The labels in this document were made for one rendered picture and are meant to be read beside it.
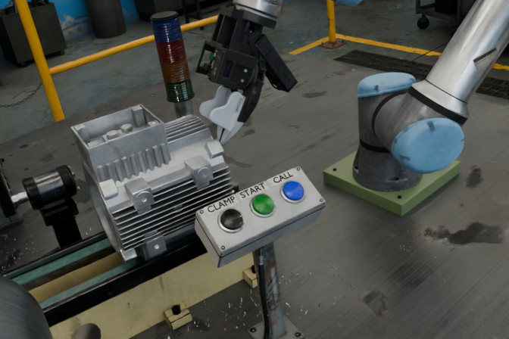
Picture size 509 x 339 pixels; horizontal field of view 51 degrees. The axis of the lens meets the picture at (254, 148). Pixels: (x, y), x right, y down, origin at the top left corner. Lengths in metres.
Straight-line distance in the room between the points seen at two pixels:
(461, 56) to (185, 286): 0.62
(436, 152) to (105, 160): 0.56
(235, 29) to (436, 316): 0.55
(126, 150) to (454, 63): 0.57
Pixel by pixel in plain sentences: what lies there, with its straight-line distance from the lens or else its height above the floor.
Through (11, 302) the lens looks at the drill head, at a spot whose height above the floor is 1.11.
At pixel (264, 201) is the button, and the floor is 1.07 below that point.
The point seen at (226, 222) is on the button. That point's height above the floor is 1.07.
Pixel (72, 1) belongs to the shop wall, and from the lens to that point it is 6.28.
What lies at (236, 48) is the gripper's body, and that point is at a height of 1.23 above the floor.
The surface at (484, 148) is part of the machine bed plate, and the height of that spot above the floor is 0.80.
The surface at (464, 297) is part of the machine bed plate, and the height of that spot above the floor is 0.80.
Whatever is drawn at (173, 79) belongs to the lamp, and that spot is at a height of 1.08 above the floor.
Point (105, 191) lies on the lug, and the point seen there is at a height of 1.08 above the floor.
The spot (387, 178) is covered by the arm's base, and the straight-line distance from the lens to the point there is 1.16.
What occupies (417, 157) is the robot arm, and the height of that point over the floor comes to 0.98.
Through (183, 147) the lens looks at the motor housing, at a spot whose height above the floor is 1.09.
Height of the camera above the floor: 1.48
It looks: 28 degrees down
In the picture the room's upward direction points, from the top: 8 degrees counter-clockwise
